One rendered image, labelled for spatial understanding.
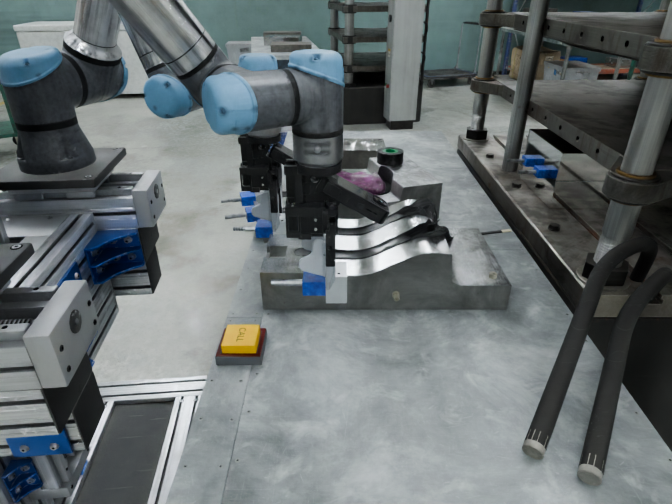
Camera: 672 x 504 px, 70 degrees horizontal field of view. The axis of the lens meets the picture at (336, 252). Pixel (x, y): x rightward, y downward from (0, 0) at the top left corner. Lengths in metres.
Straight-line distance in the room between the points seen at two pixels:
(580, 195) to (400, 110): 3.92
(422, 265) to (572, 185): 0.76
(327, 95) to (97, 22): 0.64
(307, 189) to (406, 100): 4.66
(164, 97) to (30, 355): 0.46
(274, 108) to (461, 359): 0.54
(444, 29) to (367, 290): 7.82
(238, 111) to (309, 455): 0.48
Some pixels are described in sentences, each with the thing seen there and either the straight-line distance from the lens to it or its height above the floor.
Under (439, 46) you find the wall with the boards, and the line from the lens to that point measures 8.64.
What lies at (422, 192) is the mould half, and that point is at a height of 0.89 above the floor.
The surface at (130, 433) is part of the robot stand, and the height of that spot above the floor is 0.21.
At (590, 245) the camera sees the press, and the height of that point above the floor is 0.78.
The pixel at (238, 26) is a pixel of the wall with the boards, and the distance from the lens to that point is 8.10.
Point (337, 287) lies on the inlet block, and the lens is 0.81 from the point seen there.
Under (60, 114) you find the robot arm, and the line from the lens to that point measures 1.16.
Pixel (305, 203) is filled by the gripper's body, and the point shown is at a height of 1.09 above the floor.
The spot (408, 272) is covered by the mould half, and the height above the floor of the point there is 0.89.
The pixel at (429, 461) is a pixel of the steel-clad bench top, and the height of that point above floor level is 0.80.
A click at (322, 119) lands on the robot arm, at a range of 0.68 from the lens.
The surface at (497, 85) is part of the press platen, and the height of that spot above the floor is 1.03.
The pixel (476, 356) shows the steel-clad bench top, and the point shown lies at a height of 0.80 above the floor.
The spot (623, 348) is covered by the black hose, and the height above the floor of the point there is 0.87.
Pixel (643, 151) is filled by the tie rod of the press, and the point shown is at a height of 1.10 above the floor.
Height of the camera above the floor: 1.38
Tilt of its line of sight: 29 degrees down
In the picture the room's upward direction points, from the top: straight up
